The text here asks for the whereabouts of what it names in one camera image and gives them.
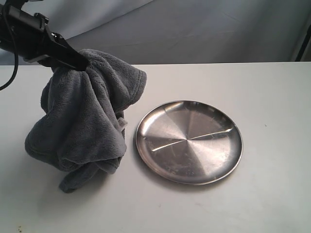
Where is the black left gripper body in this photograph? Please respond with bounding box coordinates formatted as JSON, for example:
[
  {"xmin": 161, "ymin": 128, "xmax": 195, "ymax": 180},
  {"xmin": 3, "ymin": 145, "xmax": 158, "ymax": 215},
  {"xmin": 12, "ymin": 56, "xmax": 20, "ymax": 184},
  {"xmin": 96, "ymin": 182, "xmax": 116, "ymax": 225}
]
[{"xmin": 14, "ymin": 7, "xmax": 66, "ymax": 67}]

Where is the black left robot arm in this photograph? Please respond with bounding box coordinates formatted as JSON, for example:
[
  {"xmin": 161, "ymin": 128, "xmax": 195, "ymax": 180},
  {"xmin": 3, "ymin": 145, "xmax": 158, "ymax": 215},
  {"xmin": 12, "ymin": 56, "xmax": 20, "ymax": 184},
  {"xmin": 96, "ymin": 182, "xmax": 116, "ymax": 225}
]
[{"xmin": 0, "ymin": 0, "xmax": 89, "ymax": 71}]

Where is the grey backdrop cloth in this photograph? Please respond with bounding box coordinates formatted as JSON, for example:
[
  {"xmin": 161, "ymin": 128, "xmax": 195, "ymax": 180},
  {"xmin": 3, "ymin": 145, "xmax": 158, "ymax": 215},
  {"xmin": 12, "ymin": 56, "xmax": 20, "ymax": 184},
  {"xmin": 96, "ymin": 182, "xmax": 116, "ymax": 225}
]
[{"xmin": 23, "ymin": 0, "xmax": 311, "ymax": 64}]

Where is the black backdrop stand pole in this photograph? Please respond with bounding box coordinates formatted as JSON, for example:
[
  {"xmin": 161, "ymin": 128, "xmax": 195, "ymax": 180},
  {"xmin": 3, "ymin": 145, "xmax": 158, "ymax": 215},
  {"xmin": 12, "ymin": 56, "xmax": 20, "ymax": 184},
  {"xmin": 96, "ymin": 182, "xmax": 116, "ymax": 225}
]
[{"xmin": 295, "ymin": 25, "xmax": 311, "ymax": 62}]

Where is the round steel plate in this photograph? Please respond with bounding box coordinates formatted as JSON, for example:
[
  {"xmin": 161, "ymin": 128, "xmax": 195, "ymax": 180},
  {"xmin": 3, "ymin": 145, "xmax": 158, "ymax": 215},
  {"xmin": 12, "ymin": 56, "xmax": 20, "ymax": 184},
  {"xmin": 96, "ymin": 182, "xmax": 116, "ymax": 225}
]
[{"xmin": 134, "ymin": 100, "xmax": 243, "ymax": 185}]

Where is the grey fleece towel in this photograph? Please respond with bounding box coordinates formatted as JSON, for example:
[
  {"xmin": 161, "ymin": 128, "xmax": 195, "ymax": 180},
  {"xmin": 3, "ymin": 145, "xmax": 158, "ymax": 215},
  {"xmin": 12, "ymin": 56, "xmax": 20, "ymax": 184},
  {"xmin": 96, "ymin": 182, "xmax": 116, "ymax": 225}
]
[{"xmin": 25, "ymin": 49, "xmax": 147, "ymax": 193}]

